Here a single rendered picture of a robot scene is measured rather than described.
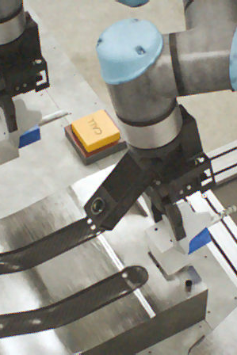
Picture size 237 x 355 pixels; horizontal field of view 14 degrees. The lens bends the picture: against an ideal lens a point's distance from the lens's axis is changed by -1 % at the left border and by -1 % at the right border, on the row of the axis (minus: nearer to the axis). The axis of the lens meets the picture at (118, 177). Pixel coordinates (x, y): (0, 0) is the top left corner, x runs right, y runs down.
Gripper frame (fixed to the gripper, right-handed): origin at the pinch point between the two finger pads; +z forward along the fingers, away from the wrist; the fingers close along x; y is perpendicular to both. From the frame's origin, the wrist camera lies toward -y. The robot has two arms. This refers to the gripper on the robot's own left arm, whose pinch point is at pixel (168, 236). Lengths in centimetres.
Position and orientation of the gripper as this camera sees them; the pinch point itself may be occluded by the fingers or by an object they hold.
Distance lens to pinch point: 129.6
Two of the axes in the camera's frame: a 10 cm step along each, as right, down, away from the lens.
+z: 2.2, 6.4, 7.3
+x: -4.6, -5.9, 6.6
